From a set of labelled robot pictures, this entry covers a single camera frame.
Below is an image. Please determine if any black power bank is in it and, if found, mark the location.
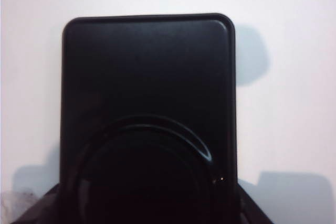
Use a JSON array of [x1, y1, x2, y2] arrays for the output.
[[59, 13, 238, 224]]

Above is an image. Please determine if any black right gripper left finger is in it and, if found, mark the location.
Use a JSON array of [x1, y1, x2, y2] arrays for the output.
[[7, 182, 64, 224]]

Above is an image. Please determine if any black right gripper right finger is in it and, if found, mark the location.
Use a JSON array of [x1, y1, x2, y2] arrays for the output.
[[236, 178, 275, 224]]

